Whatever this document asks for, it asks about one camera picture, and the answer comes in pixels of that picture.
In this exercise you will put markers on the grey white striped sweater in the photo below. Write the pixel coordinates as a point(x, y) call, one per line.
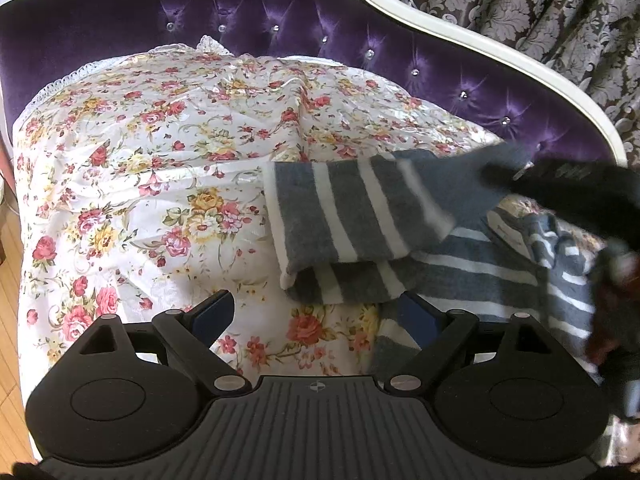
point(345, 210)

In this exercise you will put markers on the floral bed blanket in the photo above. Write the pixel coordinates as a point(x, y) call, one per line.
point(140, 170)

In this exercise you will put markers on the person's right forearm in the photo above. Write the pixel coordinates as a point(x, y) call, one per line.
point(614, 305)

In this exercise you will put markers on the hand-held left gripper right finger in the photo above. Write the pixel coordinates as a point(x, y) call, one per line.
point(419, 316)

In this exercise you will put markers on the purple tufted headboard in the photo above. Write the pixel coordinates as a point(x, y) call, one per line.
point(280, 15)

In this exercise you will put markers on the brown patterned curtain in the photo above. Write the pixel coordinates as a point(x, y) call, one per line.
point(540, 5)

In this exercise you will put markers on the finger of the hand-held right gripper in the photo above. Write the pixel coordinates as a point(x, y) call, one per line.
point(497, 174)

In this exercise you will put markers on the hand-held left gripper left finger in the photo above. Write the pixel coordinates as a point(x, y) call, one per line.
point(214, 312)

